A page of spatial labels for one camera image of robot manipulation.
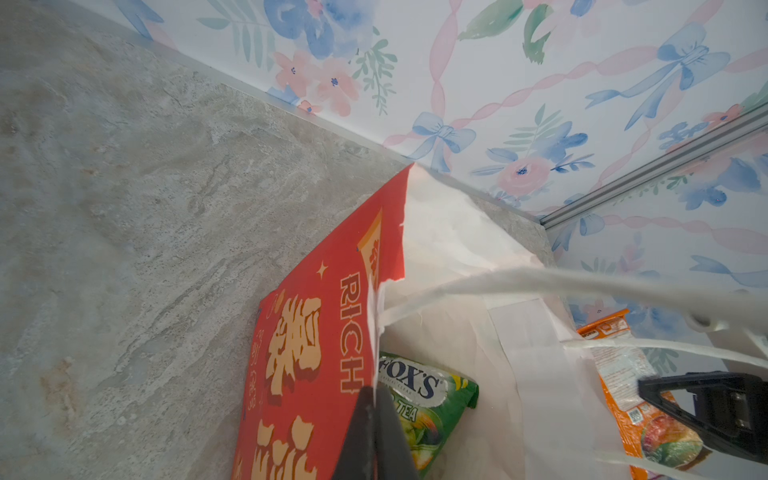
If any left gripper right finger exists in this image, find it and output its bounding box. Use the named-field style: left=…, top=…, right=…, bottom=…
left=374, top=385, right=420, bottom=480

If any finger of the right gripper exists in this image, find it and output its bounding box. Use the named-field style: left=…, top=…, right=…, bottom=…
left=637, top=372, right=767, bottom=464

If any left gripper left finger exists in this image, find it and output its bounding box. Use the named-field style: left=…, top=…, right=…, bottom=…
left=331, top=386, right=376, bottom=480

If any yellow green Fox's candy bag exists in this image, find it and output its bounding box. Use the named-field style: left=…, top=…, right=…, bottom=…
left=378, top=352, right=480, bottom=478

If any orange snack bag front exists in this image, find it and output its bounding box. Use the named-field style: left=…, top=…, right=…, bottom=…
left=577, top=308, right=712, bottom=480

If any red paper gift bag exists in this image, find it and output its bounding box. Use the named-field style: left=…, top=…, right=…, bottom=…
left=232, top=166, right=767, bottom=479

